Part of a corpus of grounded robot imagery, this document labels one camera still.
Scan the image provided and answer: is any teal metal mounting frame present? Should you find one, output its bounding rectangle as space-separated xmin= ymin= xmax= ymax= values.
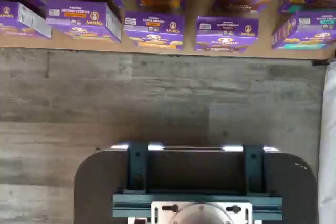
xmin=112 ymin=142 xmax=284 ymax=221

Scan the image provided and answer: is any wooden shelf board under Annie's boxes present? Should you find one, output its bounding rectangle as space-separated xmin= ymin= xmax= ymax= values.
xmin=0 ymin=0 xmax=336 ymax=61

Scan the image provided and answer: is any shiny silver base rail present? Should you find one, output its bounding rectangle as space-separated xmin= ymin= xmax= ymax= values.
xmin=109 ymin=143 xmax=279 ymax=153

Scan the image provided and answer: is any white fabric curtain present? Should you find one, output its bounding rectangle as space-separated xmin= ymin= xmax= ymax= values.
xmin=320 ymin=60 xmax=336 ymax=224

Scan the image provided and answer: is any dark grey mobile base platform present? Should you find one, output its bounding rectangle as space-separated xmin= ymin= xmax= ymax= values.
xmin=74 ymin=144 xmax=320 ymax=224

